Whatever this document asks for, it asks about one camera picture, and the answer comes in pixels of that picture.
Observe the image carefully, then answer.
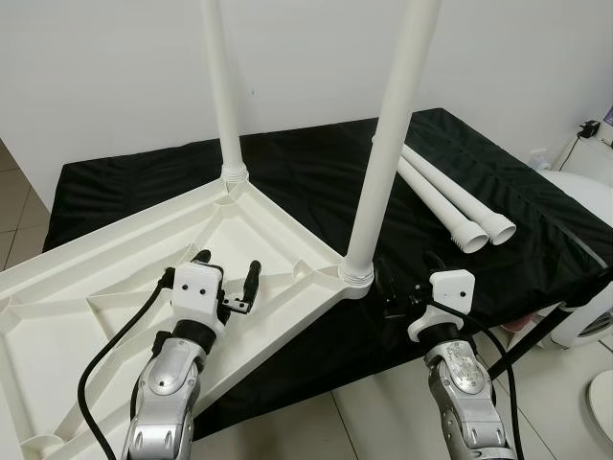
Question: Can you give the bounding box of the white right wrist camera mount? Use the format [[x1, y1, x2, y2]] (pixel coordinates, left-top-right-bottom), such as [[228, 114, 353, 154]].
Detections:
[[407, 270, 477, 341]]

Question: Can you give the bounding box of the white plastic floor object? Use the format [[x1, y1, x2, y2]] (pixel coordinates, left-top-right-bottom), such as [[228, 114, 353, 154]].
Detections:
[[546, 168, 613, 348]]

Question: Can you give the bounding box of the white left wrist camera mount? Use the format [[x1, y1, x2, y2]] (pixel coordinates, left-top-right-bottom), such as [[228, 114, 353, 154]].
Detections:
[[170, 264, 228, 332]]

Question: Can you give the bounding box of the white round flat floor disc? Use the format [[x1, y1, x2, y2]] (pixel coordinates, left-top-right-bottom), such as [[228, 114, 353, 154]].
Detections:
[[586, 369, 613, 427]]

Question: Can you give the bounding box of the white plastic table leg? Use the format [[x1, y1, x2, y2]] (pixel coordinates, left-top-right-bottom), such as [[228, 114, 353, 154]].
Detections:
[[396, 153, 489, 255], [337, 0, 443, 290], [199, 0, 250, 185], [402, 144, 518, 247]]

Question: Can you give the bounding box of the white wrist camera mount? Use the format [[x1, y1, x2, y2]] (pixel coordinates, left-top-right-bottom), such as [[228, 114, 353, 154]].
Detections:
[[407, 270, 477, 341], [170, 264, 228, 332]]

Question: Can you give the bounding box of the white plastic table top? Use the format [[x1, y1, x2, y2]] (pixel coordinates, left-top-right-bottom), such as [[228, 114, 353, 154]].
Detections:
[[0, 171, 376, 459]]

